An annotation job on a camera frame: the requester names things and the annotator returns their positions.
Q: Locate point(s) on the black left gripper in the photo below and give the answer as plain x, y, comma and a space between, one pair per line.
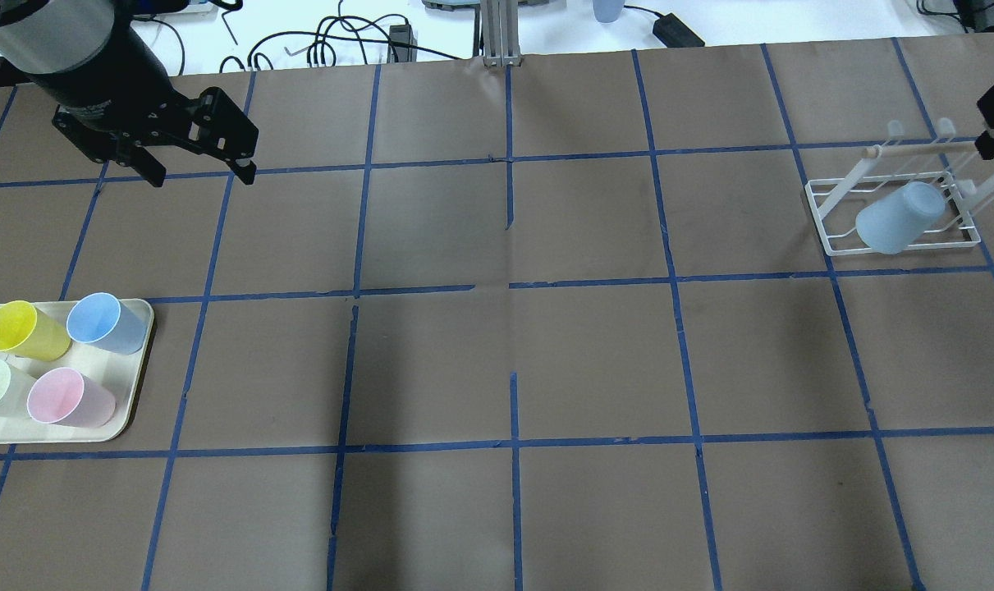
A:
103, 78

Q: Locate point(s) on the light blue cup front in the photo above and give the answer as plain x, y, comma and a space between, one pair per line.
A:
894, 222

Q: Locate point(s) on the light blue cup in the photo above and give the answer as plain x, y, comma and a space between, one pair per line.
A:
894, 222
102, 321

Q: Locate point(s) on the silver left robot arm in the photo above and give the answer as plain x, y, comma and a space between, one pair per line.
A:
82, 40

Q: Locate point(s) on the light blue cup rear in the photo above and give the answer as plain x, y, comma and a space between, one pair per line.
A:
102, 321

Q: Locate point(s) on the yellow plastic cup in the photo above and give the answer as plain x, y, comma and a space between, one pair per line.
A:
27, 332

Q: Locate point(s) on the pink plastic cup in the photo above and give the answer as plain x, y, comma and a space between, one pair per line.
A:
65, 397

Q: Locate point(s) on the blue cup on desk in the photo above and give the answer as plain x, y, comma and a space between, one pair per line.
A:
607, 11

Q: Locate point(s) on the beige plastic tray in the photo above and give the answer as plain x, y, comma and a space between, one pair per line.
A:
120, 374

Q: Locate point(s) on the black power adapter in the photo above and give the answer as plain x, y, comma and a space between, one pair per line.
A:
674, 33

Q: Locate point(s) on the white wire cup rack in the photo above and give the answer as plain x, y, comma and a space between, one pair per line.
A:
883, 168

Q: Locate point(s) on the aluminium frame post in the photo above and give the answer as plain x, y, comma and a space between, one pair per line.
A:
500, 43

